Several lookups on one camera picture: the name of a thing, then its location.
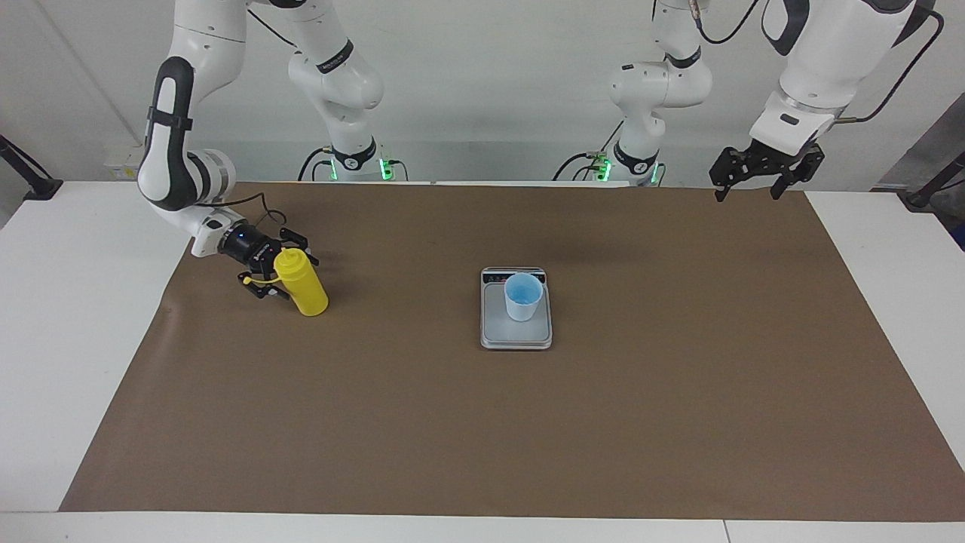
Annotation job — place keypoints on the dark grey slanted panel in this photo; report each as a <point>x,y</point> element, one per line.
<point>935,143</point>

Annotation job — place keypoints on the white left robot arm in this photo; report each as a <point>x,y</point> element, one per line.
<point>822,45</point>

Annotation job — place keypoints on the silver digital kitchen scale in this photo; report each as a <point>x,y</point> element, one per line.
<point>516,335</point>

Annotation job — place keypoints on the brown paper table mat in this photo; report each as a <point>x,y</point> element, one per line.
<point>452,437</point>

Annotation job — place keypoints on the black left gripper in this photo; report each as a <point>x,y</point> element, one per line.
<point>765,160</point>

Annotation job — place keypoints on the yellow squeeze bottle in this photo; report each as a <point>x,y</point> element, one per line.
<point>305,290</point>

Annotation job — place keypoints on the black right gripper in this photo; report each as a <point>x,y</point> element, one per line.
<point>249,247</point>

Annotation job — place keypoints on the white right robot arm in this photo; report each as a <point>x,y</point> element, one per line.
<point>181,162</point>

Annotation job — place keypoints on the white wall power outlet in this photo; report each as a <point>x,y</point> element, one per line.
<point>121,167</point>

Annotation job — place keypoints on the light blue plastic cup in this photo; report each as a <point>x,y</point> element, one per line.
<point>522,305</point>

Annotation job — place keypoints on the black clamp mount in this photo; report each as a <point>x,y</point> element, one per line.
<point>918,199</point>
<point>45,188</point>

